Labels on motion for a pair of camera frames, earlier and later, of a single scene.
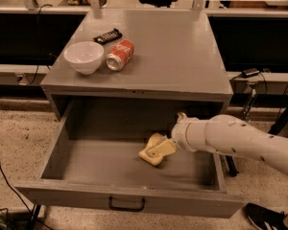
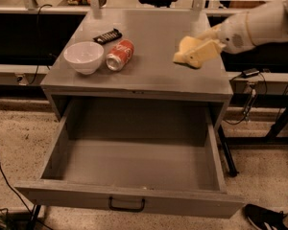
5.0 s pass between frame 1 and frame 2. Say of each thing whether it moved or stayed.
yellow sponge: moved
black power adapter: stayed
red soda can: stayed
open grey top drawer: stayed
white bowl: stayed
